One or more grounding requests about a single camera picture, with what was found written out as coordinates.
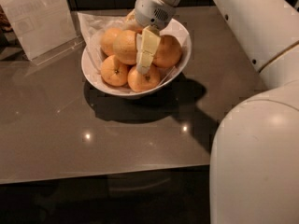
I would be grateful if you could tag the clear plastic bag liner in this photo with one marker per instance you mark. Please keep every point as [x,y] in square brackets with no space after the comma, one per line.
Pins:
[93,27]

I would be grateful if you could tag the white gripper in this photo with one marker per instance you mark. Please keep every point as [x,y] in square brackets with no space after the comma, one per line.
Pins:
[151,12]

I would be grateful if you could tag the large centre orange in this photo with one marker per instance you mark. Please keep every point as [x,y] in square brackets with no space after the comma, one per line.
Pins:
[124,47]

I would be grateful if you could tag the left back orange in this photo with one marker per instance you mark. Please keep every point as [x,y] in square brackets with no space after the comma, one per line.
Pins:
[107,40]

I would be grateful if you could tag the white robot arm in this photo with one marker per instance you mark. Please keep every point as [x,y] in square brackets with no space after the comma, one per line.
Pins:
[254,163]

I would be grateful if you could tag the top back orange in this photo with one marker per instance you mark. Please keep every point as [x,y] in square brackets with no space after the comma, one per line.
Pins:
[131,23]

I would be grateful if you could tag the white ceramic bowl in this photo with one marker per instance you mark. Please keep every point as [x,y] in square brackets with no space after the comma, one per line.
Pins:
[93,75]

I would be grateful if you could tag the acrylic sign holder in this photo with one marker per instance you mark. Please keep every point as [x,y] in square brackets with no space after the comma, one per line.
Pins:
[45,28]

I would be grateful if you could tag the front left orange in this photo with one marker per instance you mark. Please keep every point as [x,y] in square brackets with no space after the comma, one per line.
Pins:
[114,72]

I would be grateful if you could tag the front right orange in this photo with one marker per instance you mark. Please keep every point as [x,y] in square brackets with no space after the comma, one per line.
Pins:
[143,82]

